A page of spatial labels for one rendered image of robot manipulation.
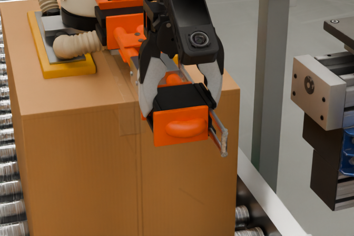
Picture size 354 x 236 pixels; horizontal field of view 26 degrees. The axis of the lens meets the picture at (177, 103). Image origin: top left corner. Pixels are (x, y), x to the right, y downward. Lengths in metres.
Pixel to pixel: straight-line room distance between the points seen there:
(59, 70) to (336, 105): 0.52
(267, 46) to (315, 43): 2.16
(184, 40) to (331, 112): 0.51
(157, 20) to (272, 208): 0.81
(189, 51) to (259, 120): 1.20
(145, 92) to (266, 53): 1.01
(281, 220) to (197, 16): 0.81
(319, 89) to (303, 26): 3.01
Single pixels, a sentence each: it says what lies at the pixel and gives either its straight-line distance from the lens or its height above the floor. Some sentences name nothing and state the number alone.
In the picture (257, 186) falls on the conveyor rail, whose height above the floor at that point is 0.59.
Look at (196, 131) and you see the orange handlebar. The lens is 1.00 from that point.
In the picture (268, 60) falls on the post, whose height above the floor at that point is 0.76.
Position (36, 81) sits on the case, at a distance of 1.46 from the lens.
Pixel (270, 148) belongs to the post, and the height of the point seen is 0.49.
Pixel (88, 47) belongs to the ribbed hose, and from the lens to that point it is 1.42.
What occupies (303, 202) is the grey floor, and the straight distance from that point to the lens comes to 2.81.
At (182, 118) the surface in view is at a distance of 1.00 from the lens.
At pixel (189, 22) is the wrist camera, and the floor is 1.23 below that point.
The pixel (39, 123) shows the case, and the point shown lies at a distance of 1.35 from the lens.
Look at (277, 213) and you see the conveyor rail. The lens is 1.69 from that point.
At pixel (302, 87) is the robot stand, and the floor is 0.95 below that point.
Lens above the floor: 1.56
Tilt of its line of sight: 27 degrees down
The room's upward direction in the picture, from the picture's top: straight up
